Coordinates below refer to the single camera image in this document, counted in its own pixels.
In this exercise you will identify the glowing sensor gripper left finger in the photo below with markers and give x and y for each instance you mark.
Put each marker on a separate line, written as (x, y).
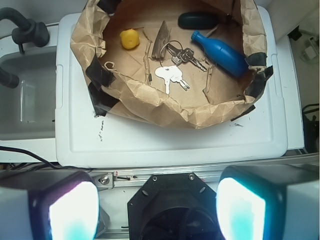
(48, 205)

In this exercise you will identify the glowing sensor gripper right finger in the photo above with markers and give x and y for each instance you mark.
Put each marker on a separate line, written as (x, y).
(269, 202)

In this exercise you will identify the yellow rubber duck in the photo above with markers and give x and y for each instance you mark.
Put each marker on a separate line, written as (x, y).
(129, 39)

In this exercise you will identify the white plastic bin lid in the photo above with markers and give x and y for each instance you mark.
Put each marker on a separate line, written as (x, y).
(83, 139)

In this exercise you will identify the grey plastic tub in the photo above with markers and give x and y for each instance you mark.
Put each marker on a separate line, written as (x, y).
(28, 111)

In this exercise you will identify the black tape patch right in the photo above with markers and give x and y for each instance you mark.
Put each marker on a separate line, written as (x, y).
(261, 74)

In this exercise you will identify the black tape patch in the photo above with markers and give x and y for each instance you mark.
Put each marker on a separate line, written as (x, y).
(99, 76)
(261, 74)

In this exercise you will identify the black tape patch left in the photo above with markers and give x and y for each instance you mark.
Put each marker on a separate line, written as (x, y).
(99, 76)

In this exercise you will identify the blue plastic bottle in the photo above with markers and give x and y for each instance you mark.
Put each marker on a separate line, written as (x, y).
(225, 56)

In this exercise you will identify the white plastic toy keys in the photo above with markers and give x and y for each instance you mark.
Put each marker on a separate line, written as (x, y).
(171, 74)

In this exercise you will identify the crumpled brown paper bag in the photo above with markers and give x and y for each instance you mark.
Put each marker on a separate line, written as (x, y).
(137, 93)

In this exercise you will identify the white power adapter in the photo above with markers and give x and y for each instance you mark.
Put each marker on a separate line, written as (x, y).
(312, 51)

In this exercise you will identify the brown wood piece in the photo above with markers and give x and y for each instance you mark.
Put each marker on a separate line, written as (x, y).
(161, 39)

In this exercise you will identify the dark oval glasses case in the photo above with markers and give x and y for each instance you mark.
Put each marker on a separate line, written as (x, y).
(198, 20)

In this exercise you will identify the aluminium frame rail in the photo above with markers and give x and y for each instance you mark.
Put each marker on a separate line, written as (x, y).
(210, 173)

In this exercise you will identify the black octagonal mount plate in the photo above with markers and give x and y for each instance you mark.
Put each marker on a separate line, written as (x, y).
(174, 207)

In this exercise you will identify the silver key bunch on ring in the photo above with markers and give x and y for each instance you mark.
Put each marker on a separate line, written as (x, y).
(181, 55)

